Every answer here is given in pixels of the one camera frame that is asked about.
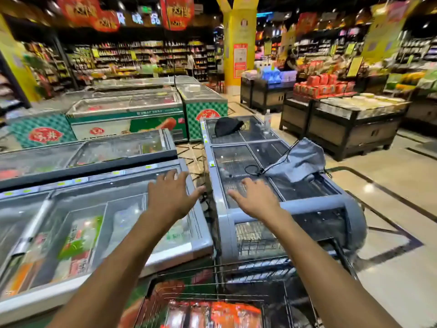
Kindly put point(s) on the person's right hand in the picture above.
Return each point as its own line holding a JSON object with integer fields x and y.
{"x": 261, "y": 203}

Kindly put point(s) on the person's left hand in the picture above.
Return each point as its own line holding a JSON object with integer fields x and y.
{"x": 169, "y": 198}

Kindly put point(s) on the person's left thumb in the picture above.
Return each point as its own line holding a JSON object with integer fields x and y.
{"x": 198, "y": 194}

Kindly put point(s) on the person's right thumb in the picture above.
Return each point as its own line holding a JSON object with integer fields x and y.
{"x": 236, "y": 195}

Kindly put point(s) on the person's right forearm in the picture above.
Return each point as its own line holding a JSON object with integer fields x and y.
{"x": 317, "y": 276}

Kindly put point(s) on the person's left forearm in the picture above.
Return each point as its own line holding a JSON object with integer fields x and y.
{"x": 116, "y": 269}

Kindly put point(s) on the empty grey chest freezer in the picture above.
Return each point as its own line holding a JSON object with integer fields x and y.
{"x": 297, "y": 201}

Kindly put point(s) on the black pouch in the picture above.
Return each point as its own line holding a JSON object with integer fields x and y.
{"x": 227, "y": 126}

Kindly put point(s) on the grey cloth bag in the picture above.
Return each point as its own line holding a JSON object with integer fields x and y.
{"x": 300, "y": 162}

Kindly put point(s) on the clear plastic bottle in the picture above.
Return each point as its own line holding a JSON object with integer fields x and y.
{"x": 267, "y": 122}

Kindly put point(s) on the metal shopping cart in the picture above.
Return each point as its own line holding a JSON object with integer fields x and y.
{"x": 252, "y": 280}

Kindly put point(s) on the long green chequered chest freezer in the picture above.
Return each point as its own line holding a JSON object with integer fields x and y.
{"x": 201, "y": 99}

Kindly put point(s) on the black display stand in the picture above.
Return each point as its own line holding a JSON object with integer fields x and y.
{"x": 263, "y": 95}

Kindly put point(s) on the black-rimmed glass-lid chest freezer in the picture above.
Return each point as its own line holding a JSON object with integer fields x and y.
{"x": 102, "y": 153}

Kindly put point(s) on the green chest freezer food print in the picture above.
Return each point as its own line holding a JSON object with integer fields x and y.
{"x": 126, "y": 114}

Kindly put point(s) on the red food packets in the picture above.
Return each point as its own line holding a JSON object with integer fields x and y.
{"x": 218, "y": 315}

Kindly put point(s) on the green frozen food packet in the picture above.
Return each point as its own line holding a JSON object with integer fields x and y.
{"x": 80, "y": 237}

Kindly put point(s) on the stack of blue packets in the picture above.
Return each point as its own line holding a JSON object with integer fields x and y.
{"x": 278, "y": 75}

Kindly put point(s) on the red poster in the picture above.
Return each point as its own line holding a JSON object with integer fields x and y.
{"x": 240, "y": 61}

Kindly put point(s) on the dark wooden display table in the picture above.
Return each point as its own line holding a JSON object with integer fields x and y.
{"x": 355, "y": 129}

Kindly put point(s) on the stack of red boxes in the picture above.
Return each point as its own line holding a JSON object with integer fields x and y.
{"x": 324, "y": 85}

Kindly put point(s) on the long grocery shelf unit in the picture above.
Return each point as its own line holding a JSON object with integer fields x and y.
{"x": 143, "y": 58}

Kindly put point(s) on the white chest freezer with food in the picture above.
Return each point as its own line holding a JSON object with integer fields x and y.
{"x": 51, "y": 235}

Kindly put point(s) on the yellow pillar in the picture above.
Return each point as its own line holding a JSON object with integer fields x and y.
{"x": 239, "y": 34}

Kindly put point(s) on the small green chequered chest freezer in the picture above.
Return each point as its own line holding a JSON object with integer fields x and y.
{"x": 41, "y": 131}

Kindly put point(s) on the small red hanging banner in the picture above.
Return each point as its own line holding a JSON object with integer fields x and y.
{"x": 106, "y": 22}

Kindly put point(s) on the slanted grocery shelf unit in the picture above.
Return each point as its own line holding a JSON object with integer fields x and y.
{"x": 47, "y": 69}

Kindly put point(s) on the large red hanging banner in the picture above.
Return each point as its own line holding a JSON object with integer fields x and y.
{"x": 80, "y": 10}

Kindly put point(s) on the yellow hanging banner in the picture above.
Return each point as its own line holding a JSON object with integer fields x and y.
{"x": 385, "y": 30}

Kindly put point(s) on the yellow wall panel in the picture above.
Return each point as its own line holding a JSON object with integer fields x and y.
{"x": 15, "y": 61}

